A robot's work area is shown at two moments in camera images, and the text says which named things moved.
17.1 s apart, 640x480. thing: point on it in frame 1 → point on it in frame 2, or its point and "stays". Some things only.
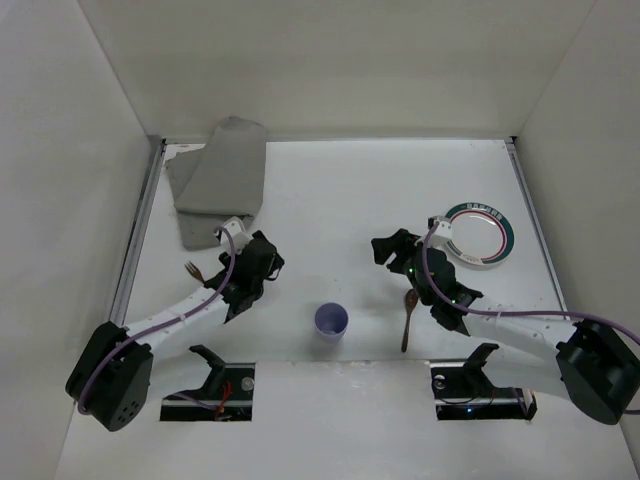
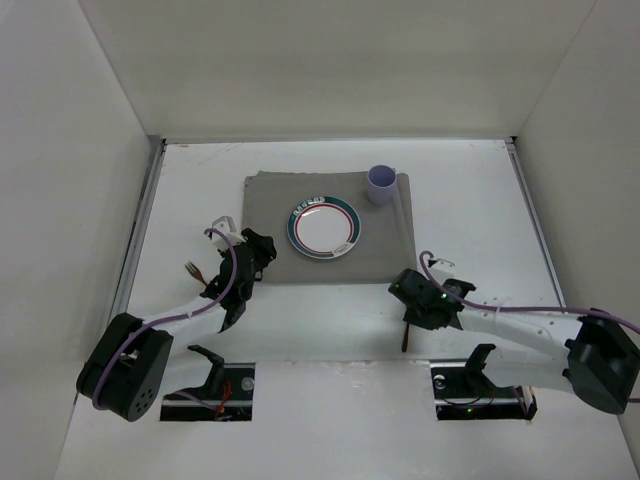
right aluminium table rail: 538,219 stays
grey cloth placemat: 222,179 → 386,243
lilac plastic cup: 331,320 → 381,183
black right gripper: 400,251 → 417,317
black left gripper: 267,255 stays
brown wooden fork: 194,271 stays
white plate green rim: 481,233 → 324,228
